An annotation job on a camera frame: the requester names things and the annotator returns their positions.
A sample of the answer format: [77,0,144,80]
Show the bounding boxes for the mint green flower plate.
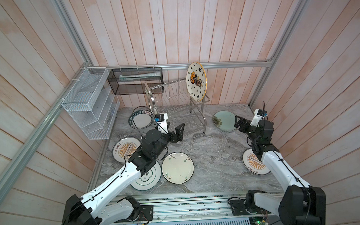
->
[213,111,236,131]

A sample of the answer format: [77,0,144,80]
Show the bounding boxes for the star pattern orange rim plate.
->
[185,62,207,102]

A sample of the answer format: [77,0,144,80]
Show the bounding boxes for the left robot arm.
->
[61,123,185,225]

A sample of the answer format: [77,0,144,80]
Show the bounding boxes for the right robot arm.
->
[235,115,326,225]

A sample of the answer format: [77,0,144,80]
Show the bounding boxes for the steel two-tier dish rack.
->
[143,79,210,135]

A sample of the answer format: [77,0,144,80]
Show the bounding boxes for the cream floral plate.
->
[162,152,195,185]

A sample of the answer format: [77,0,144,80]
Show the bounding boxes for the right orange sunburst plate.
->
[242,148,270,176]

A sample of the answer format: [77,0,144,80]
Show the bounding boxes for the orange sunburst plate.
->
[112,137,141,163]
[242,148,270,176]

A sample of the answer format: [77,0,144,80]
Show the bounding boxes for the white plate dark green rim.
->
[128,110,154,129]

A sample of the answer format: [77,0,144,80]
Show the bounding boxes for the white plate green outline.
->
[131,162,162,191]

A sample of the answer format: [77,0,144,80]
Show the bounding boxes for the left orange sunburst plate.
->
[112,137,141,163]

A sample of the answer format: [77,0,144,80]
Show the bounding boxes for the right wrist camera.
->
[250,109,267,127]

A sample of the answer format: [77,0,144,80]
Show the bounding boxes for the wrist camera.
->
[250,109,267,127]
[155,113,168,134]

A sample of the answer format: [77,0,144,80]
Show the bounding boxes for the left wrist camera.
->
[155,113,168,134]

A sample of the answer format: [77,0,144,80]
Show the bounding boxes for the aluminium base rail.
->
[66,189,315,225]

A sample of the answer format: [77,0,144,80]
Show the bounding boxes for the black mesh wall basket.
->
[107,67,164,95]

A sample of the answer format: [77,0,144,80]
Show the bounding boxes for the horizontal aluminium wall bar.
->
[97,60,272,70]

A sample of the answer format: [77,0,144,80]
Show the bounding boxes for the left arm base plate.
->
[116,204,154,223]

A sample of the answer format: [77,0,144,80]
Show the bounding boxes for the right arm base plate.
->
[227,197,253,216]

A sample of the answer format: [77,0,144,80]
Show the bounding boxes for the white wire mesh shelf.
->
[62,67,120,140]

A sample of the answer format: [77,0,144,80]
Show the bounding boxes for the right aluminium frame bar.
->
[248,0,310,109]

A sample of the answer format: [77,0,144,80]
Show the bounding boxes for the aluminium frame bar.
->
[248,0,310,109]
[0,62,91,205]

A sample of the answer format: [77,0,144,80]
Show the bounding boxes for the left aluminium frame bar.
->
[0,62,91,205]

